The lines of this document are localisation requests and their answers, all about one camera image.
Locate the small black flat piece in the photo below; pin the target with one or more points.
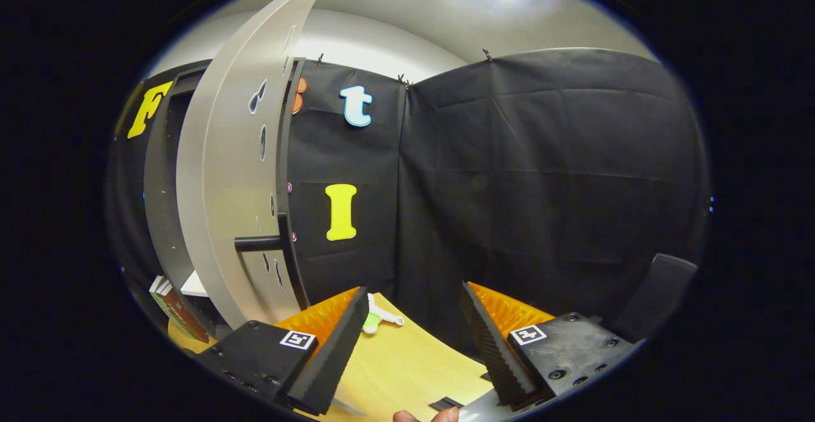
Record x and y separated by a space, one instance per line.
446 403

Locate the pink and green plush toy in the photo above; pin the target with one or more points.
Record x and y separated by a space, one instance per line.
371 323

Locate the beige cabinet door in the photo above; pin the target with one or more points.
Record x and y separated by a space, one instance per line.
223 186

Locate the dark grey cabinet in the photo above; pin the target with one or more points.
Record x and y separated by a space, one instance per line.
156 180

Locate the brown book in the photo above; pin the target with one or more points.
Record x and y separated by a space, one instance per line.
181 314

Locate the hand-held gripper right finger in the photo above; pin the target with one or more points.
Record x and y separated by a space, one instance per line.
493 352

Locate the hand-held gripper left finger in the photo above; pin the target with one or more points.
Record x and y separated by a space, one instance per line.
331 358

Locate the black backdrop cloth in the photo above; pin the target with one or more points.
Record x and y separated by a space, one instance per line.
541 186

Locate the green book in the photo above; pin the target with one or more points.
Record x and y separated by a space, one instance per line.
153 285

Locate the white cabinet shelf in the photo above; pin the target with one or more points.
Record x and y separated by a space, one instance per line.
194 285

